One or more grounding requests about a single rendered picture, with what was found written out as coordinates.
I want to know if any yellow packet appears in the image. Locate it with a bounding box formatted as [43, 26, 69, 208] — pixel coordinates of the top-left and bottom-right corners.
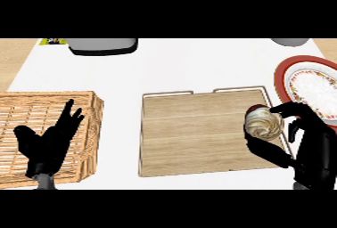
[38, 38, 68, 46]

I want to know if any grey and black appliance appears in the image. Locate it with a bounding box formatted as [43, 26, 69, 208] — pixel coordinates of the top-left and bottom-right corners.
[63, 38, 139, 57]

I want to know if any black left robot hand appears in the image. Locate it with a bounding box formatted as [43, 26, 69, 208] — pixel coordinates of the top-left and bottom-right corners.
[12, 99, 86, 180]

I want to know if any red rimmed floral plate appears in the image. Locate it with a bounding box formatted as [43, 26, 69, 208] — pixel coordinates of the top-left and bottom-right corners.
[273, 54, 337, 132]

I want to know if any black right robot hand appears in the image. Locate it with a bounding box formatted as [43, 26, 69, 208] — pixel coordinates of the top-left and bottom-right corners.
[242, 102, 337, 191]

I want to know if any grey round container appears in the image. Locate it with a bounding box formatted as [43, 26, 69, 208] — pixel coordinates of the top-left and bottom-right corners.
[270, 38, 310, 48]

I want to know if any wooden tray with white rim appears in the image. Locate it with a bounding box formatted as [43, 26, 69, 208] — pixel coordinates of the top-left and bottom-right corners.
[139, 85, 296, 178]

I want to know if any wicker basket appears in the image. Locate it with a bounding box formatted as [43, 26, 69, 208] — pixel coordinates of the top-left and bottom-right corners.
[0, 90, 105, 190]

